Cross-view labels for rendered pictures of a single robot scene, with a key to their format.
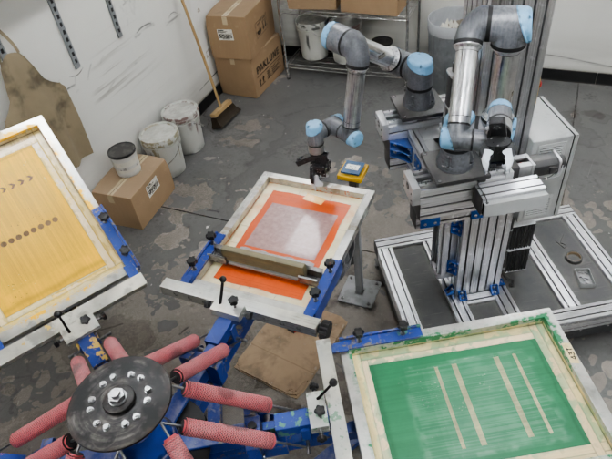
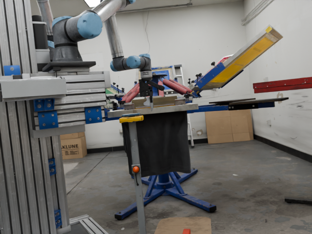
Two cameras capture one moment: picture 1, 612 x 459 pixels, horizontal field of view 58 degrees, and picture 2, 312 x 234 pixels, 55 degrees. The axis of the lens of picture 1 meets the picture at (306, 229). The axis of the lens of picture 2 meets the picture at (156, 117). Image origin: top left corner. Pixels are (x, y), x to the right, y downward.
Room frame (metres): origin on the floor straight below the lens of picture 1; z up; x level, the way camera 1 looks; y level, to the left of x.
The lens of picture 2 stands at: (3.89, -0.94, 1.03)
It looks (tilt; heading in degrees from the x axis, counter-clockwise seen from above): 3 degrees down; 153
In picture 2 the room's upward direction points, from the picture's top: 5 degrees counter-clockwise
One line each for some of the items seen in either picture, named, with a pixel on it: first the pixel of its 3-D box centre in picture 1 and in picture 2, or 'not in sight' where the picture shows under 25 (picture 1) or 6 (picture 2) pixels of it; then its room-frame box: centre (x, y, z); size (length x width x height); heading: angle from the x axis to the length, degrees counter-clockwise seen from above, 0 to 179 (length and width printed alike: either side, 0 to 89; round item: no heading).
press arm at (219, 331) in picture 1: (223, 328); not in sight; (1.32, 0.36, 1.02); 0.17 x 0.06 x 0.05; 152
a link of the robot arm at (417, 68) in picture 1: (419, 70); (65, 31); (2.30, -0.61, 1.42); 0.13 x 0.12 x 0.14; 32
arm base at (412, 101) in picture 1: (419, 94); (67, 55); (2.30, -0.62, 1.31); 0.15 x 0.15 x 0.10
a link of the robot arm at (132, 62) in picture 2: (334, 126); (133, 62); (2.17, -0.20, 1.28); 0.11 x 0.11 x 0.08; 32
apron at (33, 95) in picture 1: (35, 105); not in sight; (3.22, 1.56, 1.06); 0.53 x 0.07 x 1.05; 152
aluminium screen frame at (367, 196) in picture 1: (285, 237); (154, 108); (1.81, 0.09, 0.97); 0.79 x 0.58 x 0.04; 152
